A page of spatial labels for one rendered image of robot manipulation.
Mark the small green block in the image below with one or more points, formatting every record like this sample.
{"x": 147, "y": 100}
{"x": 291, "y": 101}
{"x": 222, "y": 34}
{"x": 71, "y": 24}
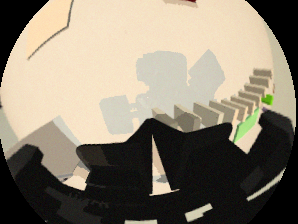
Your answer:
{"x": 268, "y": 99}

